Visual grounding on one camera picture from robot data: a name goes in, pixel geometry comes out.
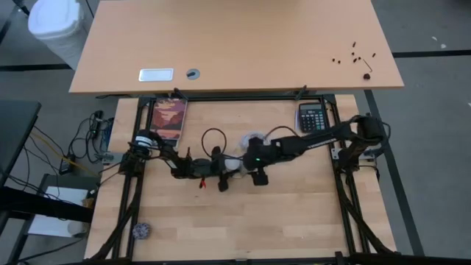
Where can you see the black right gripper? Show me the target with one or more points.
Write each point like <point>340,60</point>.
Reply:
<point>259,173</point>

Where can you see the black desk clamp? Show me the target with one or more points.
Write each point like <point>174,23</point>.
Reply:
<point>181,94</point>
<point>301,92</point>

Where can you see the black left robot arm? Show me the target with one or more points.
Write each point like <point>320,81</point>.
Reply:
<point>165,149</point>

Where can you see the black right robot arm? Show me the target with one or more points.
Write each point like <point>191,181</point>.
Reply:
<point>316,140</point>

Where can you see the white board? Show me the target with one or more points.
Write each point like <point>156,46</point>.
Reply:
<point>51,228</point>

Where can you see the pale purple pen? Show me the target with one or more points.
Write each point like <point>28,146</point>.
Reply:
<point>296,119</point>

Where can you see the book with landscape cover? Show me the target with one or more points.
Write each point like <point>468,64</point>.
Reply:
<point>168,119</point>

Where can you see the white trash bin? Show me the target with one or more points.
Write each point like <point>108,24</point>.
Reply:
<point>55,25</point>

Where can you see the black side desk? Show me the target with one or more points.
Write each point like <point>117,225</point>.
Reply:
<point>14,129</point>

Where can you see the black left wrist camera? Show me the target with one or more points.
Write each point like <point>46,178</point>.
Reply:
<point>201,166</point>

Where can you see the small grey patterned ball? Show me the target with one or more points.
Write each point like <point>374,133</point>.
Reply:
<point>141,231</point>

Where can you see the black power adapter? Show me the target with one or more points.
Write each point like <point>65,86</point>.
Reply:
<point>66,166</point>

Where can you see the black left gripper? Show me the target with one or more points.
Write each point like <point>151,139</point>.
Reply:
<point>221,167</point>

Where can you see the black desk crossbar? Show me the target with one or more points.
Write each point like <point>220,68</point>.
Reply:
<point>37,206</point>

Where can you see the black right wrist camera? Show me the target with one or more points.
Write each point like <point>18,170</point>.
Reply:
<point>265,151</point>

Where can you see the white lightbulb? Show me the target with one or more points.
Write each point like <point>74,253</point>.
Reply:
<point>233,164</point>

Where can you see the black calculator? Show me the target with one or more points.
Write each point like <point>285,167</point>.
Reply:
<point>312,117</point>

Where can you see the round grey desk grommet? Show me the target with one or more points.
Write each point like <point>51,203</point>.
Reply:
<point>193,74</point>

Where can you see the light wood desk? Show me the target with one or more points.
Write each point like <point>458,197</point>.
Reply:
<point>235,40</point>

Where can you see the small black knob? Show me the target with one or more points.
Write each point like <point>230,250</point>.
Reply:
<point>366,76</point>

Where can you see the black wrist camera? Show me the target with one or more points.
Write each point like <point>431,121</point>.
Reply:
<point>265,151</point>
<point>201,166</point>

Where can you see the black hex key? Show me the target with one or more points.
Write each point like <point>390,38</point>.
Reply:
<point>367,64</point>

